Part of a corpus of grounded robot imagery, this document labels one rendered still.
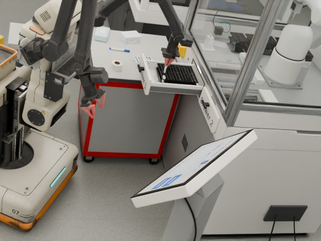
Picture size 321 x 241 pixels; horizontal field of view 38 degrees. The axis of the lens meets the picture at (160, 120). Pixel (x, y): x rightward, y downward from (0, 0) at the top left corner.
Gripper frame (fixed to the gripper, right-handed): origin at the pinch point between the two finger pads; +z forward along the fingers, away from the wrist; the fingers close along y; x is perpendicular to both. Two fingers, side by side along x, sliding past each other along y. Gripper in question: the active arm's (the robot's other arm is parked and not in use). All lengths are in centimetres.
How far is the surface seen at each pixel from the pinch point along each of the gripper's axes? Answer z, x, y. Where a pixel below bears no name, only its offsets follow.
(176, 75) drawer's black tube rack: 7.2, -1.7, -8.4
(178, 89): 10.6, 7.4, -9.3
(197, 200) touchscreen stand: -3, 105, 4
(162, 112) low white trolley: 46, -16, -13
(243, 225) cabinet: 79, 48, -67
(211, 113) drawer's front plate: 6.9, 31.6, -22.9
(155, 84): 9.0, 7.8, 4.9
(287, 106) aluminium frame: -15, 47, -54
